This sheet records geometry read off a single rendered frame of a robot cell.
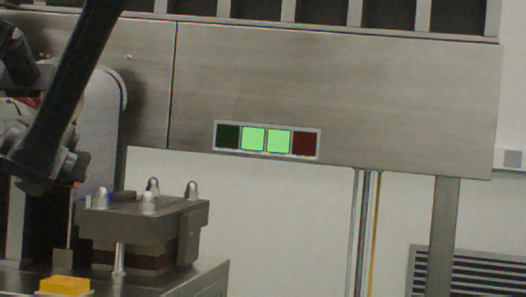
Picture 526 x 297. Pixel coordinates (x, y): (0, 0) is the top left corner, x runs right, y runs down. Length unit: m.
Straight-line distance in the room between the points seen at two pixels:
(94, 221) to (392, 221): 2.73
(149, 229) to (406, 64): 0.69
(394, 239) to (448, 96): 2.43
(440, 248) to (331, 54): 0.54
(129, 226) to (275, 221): 2.72
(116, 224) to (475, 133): 0.81
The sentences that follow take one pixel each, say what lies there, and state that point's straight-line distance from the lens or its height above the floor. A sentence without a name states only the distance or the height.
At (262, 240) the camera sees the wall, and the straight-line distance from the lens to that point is 4.78.
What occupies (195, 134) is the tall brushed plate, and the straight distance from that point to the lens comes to 2.39.
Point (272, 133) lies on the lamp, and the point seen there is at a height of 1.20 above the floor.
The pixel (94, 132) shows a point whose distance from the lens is 2.23.
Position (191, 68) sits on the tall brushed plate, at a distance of 2.40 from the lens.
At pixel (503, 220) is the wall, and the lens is 4.65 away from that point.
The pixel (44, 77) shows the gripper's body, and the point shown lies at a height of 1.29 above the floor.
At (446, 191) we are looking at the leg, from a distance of 2.47.
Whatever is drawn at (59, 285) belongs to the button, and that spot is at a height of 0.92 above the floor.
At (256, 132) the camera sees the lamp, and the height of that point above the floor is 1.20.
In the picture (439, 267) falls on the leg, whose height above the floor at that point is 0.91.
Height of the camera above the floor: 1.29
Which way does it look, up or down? 3 degrees down
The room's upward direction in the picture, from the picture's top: 5 degrees clockwise
